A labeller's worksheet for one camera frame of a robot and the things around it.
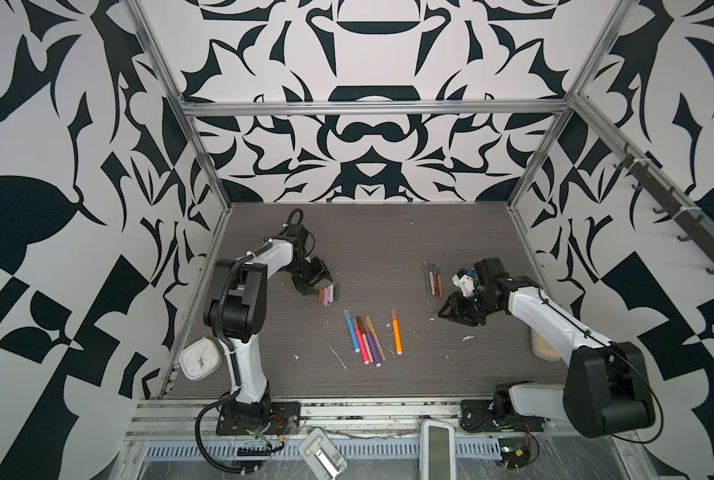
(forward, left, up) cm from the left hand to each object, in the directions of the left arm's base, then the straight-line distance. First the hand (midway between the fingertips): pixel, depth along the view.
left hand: (328, 279), depth 95 cm
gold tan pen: (-16, -13, -3) cm, 21 cm away
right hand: (-14, -33, +4) cm, 36 cm away
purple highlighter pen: (-21, -13, -3) cm, 25 cm away
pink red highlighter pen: (-21, -10, -3) cm, 24 cm away
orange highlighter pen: (-17, -20, -3) cm, 26 cm away
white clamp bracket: (-45, 0, -2) cm, 45 cm away
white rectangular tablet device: (-45, -25, 0) cm, 51 cm away
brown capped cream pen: (-17, -10, -3) cm, 20 cm away
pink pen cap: (-5, +1, -2) cm, 6 cm away
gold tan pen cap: (-4, +3, -2) cm, 6 cm away
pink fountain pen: (+1, -33, -3) cm, 33 cm away
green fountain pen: (+3, -32, -4) cm, 32 cm away
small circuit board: (-45, -45, -5) cm, 64 cm away
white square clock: (-23, +34, -1) cm, 41 cm away
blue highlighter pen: (-15, -7, -4) cm, 17 cm away
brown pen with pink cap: (+1, -35, -3) cm, 35 cm away
